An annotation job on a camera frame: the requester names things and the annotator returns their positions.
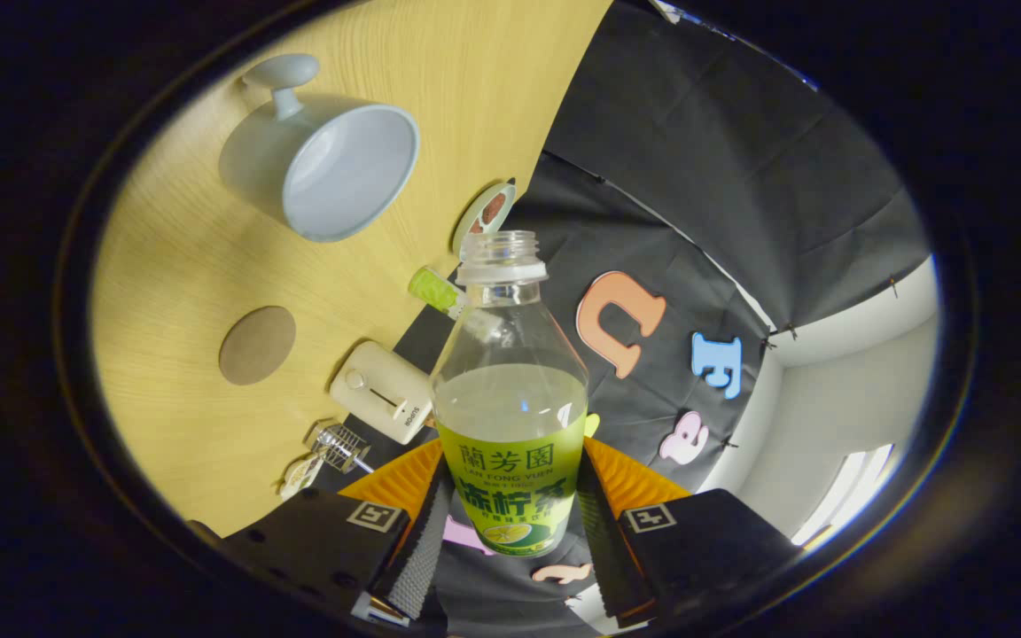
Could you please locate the round brown coaster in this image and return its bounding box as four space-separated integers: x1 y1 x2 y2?
218 306 297 386

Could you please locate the ceiling light panel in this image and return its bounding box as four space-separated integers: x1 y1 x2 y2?
791 443 894 548

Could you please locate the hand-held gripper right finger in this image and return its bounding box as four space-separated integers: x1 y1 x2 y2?
577 436 802 626

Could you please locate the slim white-capped green bottle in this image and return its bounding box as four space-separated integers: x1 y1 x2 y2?
408 266 469 320

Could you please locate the wooden table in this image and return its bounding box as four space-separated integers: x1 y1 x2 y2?
90 0 615 537

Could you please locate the white cup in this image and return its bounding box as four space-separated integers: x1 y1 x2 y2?
218 53 421 244

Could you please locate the pale green plate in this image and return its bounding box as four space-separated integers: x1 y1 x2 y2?
451 178 518 258

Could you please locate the wire mesh holder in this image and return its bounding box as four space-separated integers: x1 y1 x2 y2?
309 422 376 476

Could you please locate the cream toaster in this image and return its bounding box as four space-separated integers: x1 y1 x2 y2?
329 341 434 446

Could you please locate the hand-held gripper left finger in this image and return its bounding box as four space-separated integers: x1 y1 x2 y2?
200 439 454 630

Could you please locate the clear juice bottle green label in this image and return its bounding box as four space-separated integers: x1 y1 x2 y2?
431 230 589 558

